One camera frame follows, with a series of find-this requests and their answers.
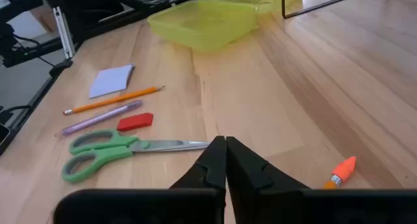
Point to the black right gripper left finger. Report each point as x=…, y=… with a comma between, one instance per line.
x=195, y=204

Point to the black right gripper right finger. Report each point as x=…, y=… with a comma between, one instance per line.
x=260, y=201

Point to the red rubber eraser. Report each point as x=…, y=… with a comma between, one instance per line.
x=135, y=121

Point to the transparent purple pen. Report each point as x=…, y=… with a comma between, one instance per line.
x=101, y=117

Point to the orange pencil with red eraser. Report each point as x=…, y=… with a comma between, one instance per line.
x=110, y=101

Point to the white paper notepad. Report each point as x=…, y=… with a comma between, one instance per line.
x=109, y=80

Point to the yellow-green plastic container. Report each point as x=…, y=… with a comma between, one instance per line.
x=202, y=25

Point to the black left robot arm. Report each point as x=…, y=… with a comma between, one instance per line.
x=97, y=9

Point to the silver aluminium bracket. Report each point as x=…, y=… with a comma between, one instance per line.
x=63, y=32

